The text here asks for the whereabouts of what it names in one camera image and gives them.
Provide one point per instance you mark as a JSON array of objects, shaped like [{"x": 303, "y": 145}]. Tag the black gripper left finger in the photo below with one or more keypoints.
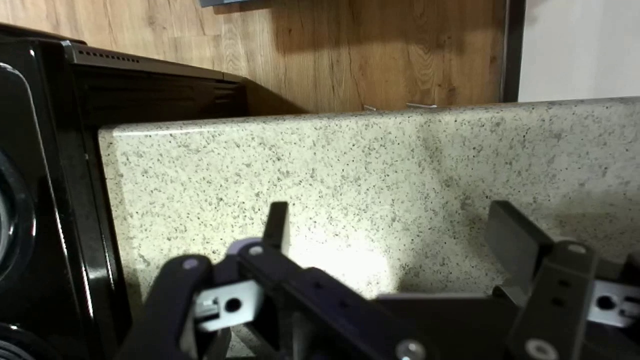
[{"x": 320, "y": 293}]

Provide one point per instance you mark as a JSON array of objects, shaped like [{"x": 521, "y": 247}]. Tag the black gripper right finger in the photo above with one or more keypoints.
[{"x": 560, "y": 293}]

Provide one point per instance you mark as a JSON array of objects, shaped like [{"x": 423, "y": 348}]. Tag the black microwave oven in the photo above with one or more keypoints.
[{"x": 46, "y": 147}]

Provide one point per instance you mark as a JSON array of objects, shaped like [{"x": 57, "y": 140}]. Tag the black vertical trim strip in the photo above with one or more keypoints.
[{"x": 512, "y": 47}]

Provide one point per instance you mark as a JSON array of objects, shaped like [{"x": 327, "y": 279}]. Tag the small gray wall fixture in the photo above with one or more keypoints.
[{"x": 233, "y": 2}]

